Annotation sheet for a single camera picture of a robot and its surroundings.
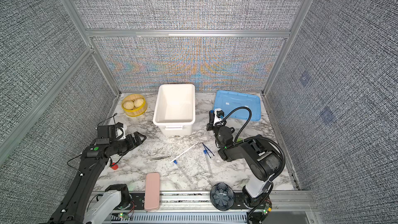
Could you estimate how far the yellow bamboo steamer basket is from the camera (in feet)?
3.46

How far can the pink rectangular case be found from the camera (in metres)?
0.72

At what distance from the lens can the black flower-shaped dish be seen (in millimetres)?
720

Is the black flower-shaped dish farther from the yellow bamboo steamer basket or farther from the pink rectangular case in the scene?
the yellow bamboo steamer basket
